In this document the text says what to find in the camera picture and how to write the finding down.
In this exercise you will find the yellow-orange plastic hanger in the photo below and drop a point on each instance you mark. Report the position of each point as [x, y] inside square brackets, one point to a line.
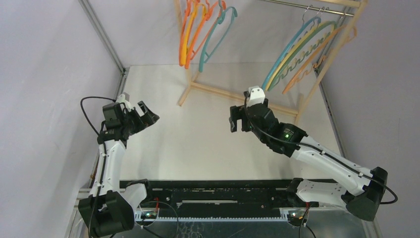
[195, 23]

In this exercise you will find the teal plastic hanger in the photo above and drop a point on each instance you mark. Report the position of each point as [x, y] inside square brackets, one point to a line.
[213, 41]

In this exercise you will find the aluminium frame post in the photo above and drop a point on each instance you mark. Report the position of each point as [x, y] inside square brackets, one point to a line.
[324, 86]
[104, 38]

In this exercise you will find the circuit board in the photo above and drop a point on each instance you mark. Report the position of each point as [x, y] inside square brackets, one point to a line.
[147, 215]
[297, 218]

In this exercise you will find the light orange wavy hanger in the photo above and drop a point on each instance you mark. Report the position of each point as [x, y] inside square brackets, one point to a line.
[302, 72]

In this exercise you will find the metal hanging rod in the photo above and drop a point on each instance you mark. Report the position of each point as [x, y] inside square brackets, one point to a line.
[337, 7]

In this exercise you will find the left aluminium frame post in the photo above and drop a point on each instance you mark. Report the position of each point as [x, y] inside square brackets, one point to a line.
[104, 38]

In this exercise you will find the left circuit board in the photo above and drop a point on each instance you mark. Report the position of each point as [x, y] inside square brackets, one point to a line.
[147, 215]

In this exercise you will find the pale green wavy hanger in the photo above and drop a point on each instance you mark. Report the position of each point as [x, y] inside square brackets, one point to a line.
[303, 53]

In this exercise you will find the pale yellow wavy hanger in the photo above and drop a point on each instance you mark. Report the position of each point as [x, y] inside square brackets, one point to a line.
[297, 47]

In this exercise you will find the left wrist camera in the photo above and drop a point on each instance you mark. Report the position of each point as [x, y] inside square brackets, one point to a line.
[124, 98]

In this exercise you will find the right circuit board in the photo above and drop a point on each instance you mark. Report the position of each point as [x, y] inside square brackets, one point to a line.
[297, 218]

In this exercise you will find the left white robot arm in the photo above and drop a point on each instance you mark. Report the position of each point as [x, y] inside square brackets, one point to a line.
[107, 211]

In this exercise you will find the right aluminium frame post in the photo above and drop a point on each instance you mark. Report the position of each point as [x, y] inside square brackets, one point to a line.
[324, 86]

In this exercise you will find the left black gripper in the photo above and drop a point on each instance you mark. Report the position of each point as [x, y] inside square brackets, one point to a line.
[147, 119]

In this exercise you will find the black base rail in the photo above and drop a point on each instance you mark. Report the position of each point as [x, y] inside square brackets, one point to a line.
[193, 200]

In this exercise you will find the blue wavy hanger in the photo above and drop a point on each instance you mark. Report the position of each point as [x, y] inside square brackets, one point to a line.
[304, 29]

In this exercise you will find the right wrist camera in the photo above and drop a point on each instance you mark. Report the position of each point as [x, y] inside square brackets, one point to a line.
[255, 95]

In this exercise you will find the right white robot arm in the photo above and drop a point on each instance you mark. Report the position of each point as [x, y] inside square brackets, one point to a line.
[357, 189]

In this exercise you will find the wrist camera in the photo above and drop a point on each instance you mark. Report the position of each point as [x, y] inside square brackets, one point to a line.
[255, 95]
[124, 98]

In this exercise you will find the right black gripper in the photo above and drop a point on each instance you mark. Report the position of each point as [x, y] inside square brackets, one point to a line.
[242, 115]

